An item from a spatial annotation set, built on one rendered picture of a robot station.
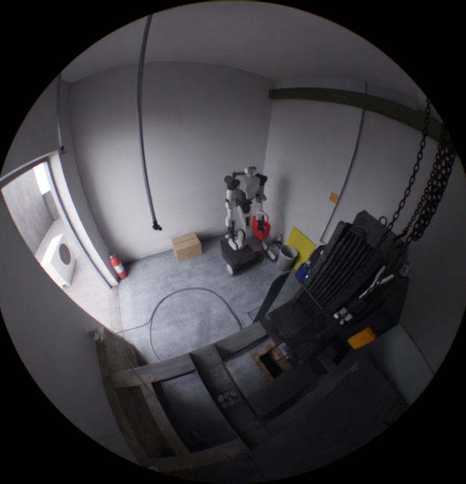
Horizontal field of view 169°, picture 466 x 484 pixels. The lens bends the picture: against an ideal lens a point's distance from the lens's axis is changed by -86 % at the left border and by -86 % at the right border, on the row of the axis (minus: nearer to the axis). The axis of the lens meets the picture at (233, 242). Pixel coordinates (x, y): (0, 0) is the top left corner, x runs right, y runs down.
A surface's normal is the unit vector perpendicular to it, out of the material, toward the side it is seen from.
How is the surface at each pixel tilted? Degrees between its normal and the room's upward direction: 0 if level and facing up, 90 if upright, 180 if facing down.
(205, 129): 90
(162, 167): 90
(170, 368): 0
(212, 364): 0
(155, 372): 0
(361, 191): 90
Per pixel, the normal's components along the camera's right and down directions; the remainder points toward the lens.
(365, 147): -0.87, 0.27
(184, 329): 0.07, -0.75
